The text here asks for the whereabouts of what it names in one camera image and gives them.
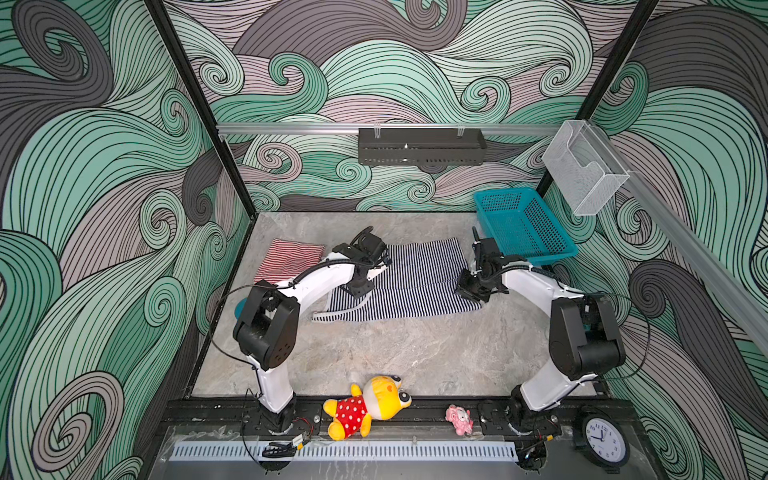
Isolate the black perforated metal shelf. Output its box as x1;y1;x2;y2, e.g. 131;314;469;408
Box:
357;129;488;173

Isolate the aluminium rail right wall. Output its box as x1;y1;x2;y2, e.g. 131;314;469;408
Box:
603;131;767;350

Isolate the red white striped tank top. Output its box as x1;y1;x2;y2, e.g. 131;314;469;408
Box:
254;238;325;284

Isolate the blue white striped tank top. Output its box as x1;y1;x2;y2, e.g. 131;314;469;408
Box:
312;237;482;323

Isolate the white slotted cable duct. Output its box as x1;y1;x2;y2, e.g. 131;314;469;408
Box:
169;440;518;463

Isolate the yellow plush toy red dress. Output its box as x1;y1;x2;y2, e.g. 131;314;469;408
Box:
323;375;412;441

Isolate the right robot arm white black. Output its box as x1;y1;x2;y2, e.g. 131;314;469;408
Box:
456;229;626;421

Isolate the aluminium rail wall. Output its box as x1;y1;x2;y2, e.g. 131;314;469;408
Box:
216;122;560;137
603;131;767;350

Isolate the teal plastic basket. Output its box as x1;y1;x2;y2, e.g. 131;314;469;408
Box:
474;188;578;266

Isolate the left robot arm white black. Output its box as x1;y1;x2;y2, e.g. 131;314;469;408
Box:
232;226;391;430

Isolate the clear plastic wall bin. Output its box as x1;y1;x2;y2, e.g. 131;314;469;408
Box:
542;120;630;217

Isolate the teal round lid left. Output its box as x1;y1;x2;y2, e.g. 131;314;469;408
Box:
234;298;247;320

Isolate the small pink plush toy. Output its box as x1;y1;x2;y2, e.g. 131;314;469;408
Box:
445;404;474;436

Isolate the black round wall clock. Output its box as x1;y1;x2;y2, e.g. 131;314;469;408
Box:
573;412;630;473

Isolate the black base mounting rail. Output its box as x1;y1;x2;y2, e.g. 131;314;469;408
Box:
160;395;642;439

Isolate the aluminium rail back wall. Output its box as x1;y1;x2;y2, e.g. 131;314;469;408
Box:
216;122;560;137

